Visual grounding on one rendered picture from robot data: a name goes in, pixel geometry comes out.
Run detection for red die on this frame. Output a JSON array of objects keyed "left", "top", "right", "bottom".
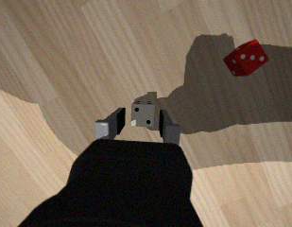
[{"left": 223, "top": 40, "right": 268, "bottom": 77}]

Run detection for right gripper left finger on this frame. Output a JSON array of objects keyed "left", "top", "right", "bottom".
[{"left": 94, "top": 108, "right": 126, "bottom": 140}]

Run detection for grey die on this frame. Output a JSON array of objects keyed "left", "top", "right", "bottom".
[{"left": 131, "top": 101, "right": 155, "bottom": 128}]

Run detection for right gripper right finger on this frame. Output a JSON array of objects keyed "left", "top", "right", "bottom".
[{"left": 159, "top": 110, "right": 180, "bottom": 145}]

